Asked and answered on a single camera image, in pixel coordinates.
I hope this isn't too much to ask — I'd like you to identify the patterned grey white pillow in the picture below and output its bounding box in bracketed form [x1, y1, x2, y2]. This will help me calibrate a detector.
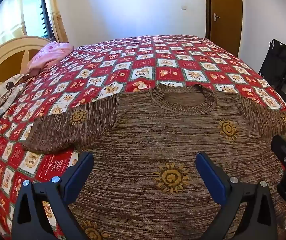
[0, 74, 31, 135]

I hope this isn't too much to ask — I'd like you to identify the window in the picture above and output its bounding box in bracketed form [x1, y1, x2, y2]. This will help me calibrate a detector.
[23, 0, 52, 39]

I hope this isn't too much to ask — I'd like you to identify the pink blanket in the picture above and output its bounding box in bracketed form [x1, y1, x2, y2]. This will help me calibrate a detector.
[26, 42, 74, 74]

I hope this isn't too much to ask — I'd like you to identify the yellow printed curtain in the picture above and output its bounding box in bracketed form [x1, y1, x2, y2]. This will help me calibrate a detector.
[44, 0, 69, 43]

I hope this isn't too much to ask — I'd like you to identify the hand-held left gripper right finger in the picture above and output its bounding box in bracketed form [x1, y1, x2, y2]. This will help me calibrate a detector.
[195, 151, 278, 240]

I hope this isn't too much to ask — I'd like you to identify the black suitcase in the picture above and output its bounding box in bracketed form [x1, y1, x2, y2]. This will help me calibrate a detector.
[258, 39, 286, 90]

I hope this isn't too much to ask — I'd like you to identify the brown wooden door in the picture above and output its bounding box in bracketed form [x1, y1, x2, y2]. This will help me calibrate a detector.
[204, 0, 243, 57]

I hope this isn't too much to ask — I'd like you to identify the brown knit sweater sun pattern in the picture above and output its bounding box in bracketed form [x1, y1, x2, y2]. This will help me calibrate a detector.
[23, 82, 286, 240]

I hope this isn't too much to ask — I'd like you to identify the cream wooden headboard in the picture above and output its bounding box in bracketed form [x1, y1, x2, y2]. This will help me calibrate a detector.
[0, 35, 53, 105]

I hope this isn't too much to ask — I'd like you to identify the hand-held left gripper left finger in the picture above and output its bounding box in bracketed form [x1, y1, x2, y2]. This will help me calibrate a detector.
[11, 152, 94, 240]

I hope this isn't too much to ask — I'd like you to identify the red checkered printed bedspread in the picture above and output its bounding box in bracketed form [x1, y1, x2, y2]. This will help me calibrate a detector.
[0, 34, 286, 240]

